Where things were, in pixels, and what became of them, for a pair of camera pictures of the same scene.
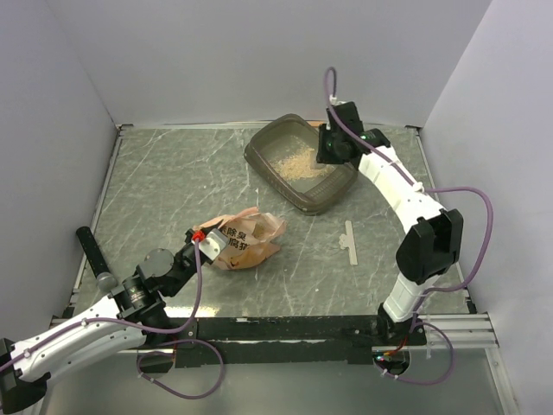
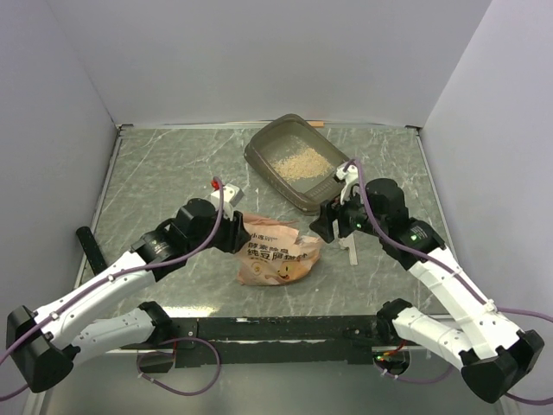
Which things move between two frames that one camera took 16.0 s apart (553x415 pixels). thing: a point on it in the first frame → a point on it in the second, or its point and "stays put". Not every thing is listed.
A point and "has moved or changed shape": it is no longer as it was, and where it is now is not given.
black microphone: [92, 251] stays put
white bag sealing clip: [346, 241] stays put
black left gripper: [189, 232] → [236, 234]
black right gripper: [323, 156] → [329, 211]
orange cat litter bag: [253, 236] has moved or changed shape
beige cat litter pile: [299, 165] stays put
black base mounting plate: [288, 340] stays put
